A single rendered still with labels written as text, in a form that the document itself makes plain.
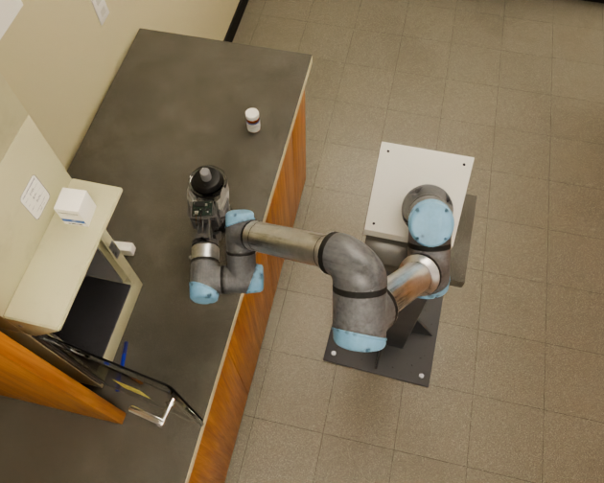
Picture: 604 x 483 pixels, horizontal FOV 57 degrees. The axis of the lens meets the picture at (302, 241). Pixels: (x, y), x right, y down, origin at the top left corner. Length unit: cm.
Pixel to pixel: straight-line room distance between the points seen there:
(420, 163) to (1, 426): 138
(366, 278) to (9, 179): 69
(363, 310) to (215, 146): 101
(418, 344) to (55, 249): 182
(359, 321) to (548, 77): 279
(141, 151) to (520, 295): 185
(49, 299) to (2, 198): 20
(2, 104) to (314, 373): 185
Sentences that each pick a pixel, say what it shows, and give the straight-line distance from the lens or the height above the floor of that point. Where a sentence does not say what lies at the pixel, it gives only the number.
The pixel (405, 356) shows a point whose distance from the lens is 260.
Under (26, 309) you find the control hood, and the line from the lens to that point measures 117.
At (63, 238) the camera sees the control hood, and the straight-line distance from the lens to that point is 121.
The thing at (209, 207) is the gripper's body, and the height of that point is 120.
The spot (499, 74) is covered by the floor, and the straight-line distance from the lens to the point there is 366.
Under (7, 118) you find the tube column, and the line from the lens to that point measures 109.
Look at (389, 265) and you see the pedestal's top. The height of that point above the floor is 94.
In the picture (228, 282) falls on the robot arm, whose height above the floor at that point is 117.
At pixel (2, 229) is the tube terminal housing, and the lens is 112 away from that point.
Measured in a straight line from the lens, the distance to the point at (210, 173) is 159.
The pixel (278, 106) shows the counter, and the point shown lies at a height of 94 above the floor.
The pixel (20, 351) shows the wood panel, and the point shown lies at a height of 155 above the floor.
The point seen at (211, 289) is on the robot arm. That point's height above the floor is 117.
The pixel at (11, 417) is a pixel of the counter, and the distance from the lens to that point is 176.
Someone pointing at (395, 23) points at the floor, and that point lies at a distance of 383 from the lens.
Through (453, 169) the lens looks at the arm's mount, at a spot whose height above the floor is 113.
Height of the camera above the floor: 248
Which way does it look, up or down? 62 degrees down
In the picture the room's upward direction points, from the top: 2 degrees counter-clockwise
